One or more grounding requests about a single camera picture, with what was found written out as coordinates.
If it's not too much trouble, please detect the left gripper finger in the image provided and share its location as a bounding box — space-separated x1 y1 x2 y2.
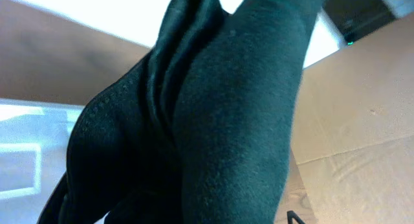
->
287 210 305 224

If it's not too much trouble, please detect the clear plastic storage bin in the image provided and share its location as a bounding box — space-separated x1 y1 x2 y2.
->
1 98 83 224

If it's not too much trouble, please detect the cardboard box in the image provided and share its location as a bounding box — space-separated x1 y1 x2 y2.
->
276 15 413 223

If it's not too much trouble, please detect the black garment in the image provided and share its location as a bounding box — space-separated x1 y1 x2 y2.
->
38 0 326 223

